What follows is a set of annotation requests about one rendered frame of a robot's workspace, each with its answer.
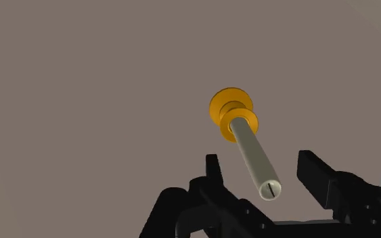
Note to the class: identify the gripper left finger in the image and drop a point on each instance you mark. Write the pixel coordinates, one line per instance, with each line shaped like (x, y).
(210, 201)

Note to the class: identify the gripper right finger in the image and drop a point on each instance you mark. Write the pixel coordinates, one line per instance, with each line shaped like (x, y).
(342, 188)

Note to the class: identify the white candle in gold holder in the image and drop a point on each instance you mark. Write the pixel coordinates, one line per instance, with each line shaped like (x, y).
(250, 150)

